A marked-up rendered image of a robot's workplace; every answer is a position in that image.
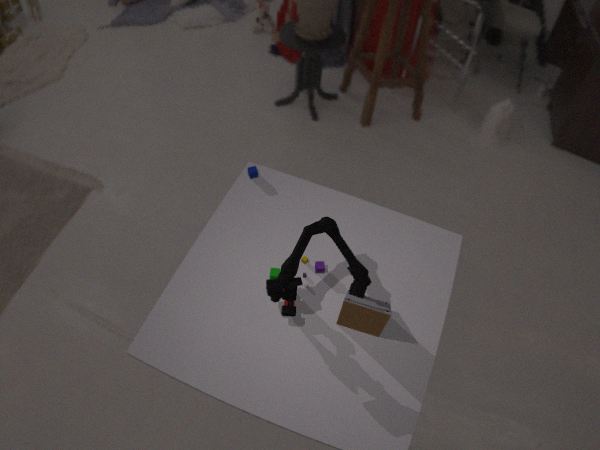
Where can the green block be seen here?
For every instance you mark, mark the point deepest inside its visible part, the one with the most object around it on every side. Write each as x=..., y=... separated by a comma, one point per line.
x=274, y=272

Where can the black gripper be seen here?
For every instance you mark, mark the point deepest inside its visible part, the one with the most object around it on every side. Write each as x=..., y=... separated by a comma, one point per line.
x=289, y=310

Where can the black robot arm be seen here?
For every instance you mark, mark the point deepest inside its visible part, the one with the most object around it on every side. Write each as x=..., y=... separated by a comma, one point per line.
x=289, y=268

